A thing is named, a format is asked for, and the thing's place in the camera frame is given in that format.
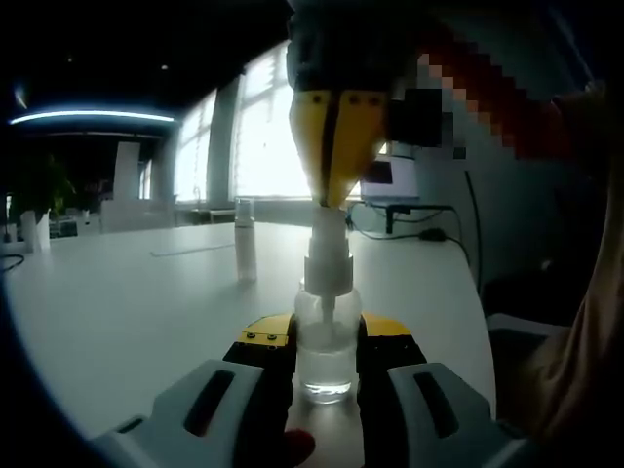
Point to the black power adapter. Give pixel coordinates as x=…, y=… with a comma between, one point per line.
x=433, y=235

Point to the white square pillar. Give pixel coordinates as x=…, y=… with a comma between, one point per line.
x=128, y=170

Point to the green plant in white pot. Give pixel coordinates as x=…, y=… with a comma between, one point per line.
x=36, y=234

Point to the ceiling light strip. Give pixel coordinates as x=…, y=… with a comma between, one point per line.
x=97, y=116

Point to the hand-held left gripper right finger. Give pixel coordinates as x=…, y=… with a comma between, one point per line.
x=419, y=400

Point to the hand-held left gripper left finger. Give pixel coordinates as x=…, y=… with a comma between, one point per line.
x=229, y=390

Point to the black screen stand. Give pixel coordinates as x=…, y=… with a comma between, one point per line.
x=390, y=219

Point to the white framed laptop screen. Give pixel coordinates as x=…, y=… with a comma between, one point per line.
x=404, y=175

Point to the person in beige shirt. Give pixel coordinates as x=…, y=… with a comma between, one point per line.
x=599, y=317

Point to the person's left hand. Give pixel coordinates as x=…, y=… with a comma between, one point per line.
x=300, y=451

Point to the row of bright windows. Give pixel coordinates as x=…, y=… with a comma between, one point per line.
x=273, y=146

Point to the white pump bottle red label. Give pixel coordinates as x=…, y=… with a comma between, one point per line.
x=246, y=258

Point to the clear bottle cover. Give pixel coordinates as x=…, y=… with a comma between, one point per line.
x=245, y=212

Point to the clear pump bottle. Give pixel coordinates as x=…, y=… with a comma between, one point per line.
x=324, y=361

